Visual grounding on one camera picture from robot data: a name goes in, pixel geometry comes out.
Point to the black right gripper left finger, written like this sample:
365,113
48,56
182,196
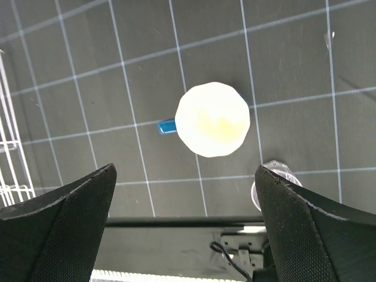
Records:
56,236

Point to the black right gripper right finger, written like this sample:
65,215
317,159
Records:
313,238

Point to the clear drinking glass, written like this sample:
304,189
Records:
262,182

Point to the faceted blue mug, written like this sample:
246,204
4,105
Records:
211,119

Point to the black grid mat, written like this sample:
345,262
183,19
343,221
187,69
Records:
90,81

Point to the white wire dish rack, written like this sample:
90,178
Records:
16,182

